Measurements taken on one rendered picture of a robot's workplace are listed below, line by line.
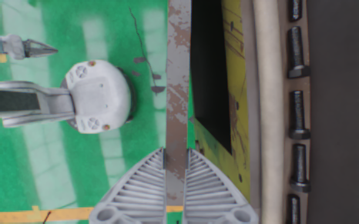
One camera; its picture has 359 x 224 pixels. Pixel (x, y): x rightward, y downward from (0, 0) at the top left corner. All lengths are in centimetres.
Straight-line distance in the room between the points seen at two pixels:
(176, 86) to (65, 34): 177
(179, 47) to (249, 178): 17
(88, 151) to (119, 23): 133
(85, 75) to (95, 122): 35
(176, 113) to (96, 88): 112
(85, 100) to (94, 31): 75
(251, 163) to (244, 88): 9
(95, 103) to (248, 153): 118
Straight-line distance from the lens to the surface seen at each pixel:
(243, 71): 17
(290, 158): 21
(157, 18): 160
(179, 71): 16
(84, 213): 216
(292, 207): 23
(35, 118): 101
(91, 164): 179
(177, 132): 16
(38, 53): 96
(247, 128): 18
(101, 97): 123
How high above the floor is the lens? 138
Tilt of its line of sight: 85 degrees down
